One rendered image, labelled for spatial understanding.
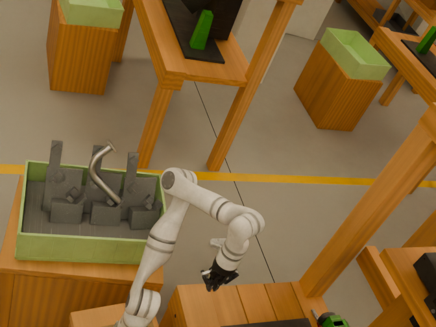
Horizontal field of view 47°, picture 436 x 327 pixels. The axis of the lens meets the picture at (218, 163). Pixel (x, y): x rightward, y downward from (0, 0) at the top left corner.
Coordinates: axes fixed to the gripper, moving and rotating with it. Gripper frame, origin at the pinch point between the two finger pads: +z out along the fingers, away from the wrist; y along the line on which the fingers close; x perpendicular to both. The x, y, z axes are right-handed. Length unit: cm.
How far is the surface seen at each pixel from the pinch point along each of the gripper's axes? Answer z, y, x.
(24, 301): 74, -51, 44
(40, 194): 45, -46, 79
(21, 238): 36, -55, 49
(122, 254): 43, -14, 45
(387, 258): -23, 53, -8
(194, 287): 39.8, 12.4, 24.2
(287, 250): 129, 136, 106
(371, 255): 2, 74, 11
